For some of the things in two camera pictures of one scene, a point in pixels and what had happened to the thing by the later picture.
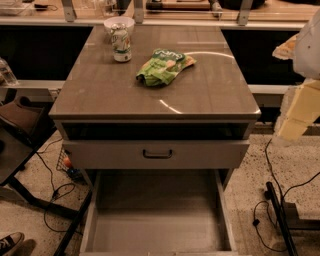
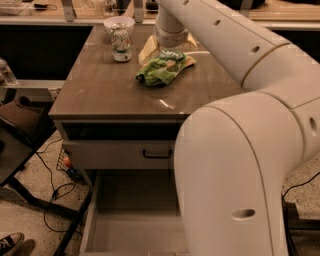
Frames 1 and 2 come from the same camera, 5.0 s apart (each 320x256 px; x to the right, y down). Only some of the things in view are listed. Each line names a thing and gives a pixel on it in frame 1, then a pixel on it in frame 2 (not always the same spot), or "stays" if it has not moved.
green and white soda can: (121, 42) stays
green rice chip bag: (163, 67) stays
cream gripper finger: (286, 50) to (189, 38)
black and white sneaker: (9, 243) stays
